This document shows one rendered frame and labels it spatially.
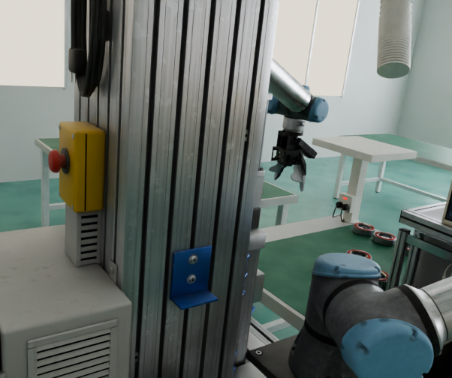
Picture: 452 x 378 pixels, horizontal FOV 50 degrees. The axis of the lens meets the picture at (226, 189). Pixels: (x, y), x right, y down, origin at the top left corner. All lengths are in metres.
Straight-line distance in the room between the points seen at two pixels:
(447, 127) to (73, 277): 8.35
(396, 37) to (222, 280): 1.99
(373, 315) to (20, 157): 4.95
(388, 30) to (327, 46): 4.93
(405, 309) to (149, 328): 0.41
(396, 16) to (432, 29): 6.49
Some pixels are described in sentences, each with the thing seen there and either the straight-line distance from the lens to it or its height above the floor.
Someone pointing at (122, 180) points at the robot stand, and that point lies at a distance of 0.73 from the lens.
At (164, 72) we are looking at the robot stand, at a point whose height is 1.56.
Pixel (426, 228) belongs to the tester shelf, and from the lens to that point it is 1.75.
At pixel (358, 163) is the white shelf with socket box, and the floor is 1.08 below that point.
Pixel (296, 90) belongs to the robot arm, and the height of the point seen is 1.51.
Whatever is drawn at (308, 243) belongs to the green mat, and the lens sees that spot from 2.32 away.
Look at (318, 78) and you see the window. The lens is 7.55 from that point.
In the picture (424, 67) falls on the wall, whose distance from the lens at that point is 9.18.
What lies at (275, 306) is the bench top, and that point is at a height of 0.72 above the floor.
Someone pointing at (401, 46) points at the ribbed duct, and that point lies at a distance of 2.65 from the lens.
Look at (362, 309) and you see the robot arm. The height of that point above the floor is 1.25.
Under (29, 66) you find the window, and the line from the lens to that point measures 5.34.
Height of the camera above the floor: 1.61
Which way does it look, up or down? 17 degrees down
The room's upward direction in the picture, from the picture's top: 6 degrees clockwise
